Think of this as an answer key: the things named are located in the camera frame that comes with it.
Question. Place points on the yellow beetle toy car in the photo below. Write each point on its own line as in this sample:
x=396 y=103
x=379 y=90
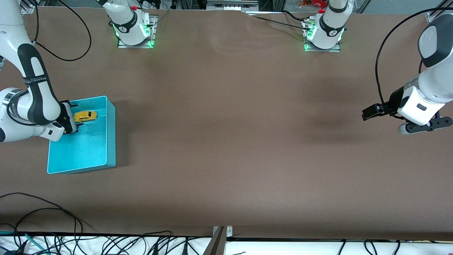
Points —
x=85 y=116

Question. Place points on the aluminium corner profile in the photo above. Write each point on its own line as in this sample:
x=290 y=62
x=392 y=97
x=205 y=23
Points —
x=432 y=17

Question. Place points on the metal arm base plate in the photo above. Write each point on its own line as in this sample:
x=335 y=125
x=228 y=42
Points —
x=320 y=50
x=154 y=33

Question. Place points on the turquoise plastic bin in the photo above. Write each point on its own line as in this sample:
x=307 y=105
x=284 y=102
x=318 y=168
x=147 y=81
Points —
x=88 y=148

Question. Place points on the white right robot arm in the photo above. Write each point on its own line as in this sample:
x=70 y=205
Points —
x=14 y=124

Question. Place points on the aluminium frame rail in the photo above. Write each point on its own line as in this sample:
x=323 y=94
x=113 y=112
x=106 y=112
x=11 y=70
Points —
x=230 y=5

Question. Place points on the red package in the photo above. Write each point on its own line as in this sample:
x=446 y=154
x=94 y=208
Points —
x=311 y=3

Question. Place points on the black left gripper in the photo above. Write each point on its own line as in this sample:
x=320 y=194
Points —
x=393 y=101

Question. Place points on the metal table bracket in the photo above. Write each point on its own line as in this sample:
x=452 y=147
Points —
x=219 y=241

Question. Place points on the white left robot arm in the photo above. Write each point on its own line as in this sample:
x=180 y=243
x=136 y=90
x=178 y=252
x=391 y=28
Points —
x=332 y=24

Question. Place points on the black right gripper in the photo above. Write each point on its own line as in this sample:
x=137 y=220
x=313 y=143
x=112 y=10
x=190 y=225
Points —
x=67 y=115

